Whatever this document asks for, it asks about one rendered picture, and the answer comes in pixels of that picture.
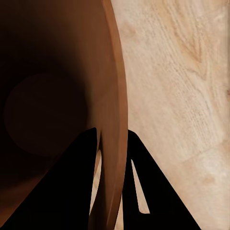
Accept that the trash can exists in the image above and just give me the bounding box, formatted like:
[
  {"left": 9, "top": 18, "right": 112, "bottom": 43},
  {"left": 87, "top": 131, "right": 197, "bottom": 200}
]
[{"left": 0, "top": 0, "right": 128, "bottom": 230}]

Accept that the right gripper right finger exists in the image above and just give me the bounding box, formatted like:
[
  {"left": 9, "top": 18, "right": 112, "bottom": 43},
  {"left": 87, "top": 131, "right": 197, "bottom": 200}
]
[{"left": 122, "top": 130, "right": 201, "bottom": 230}]

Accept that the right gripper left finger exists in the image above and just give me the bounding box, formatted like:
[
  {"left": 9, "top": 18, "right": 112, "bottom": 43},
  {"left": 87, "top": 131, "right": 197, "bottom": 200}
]
[{"left": 0, "top": 127, "right": 97, "bottom": 230}]

